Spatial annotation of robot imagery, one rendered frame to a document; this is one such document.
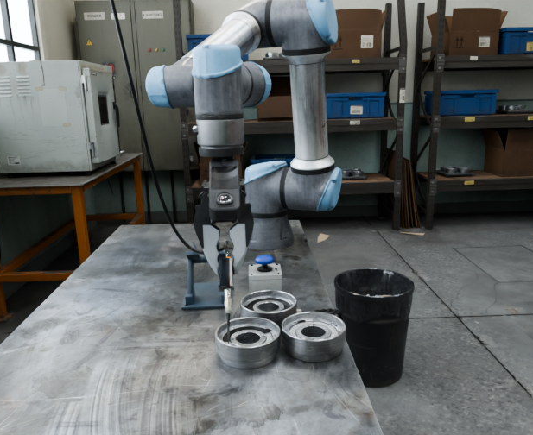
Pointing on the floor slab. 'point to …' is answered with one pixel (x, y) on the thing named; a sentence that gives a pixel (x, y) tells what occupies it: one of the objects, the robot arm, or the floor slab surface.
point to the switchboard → (165, 147)
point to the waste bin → (375, 321)
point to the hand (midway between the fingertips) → (226, 268)
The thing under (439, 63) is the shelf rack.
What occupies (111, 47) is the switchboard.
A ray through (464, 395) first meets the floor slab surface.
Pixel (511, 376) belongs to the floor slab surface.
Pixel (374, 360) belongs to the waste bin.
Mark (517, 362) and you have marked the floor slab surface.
